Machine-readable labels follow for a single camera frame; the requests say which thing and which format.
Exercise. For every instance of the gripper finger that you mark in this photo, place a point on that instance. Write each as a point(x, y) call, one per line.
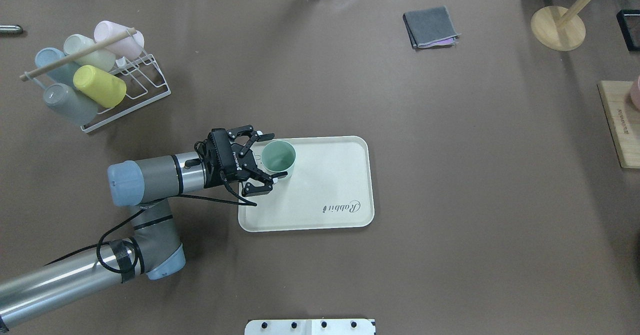
point(264, 137)
point(279, 177)

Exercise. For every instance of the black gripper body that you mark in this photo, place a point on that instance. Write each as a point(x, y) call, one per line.
point(228, 165)

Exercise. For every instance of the green cup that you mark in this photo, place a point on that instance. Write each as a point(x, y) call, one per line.
point(279, 156)

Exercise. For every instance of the cream rabbit tray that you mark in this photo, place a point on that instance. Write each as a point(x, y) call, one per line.
point(329, 187)

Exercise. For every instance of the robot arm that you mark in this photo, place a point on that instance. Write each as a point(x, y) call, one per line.
point(147, 242)

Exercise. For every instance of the yellow cup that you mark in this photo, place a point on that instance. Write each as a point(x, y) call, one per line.
point(102, 87)

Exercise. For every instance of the grey cup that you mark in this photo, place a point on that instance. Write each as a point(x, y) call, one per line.
point(77, 108)

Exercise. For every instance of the blue cup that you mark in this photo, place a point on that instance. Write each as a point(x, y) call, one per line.
point(61, 75)

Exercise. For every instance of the grey folded cloth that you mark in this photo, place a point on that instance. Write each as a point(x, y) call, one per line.
point(430, 28)

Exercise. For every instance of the wooden mug tree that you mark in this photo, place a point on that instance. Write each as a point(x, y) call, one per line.
point(559, 28)

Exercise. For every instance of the bamboo cutting board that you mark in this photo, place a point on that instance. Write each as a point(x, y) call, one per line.
point(623, 121)

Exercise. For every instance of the pink ribbed bowl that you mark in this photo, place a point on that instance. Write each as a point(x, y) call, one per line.
point(635, 93)

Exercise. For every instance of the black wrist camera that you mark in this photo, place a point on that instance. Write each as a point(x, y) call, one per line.
point(217, 158)

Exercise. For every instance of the white wire cup rack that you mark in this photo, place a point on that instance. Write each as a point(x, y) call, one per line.
point(119, 50)

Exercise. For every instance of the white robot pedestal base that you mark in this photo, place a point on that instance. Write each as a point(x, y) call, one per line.
point(317, 326)

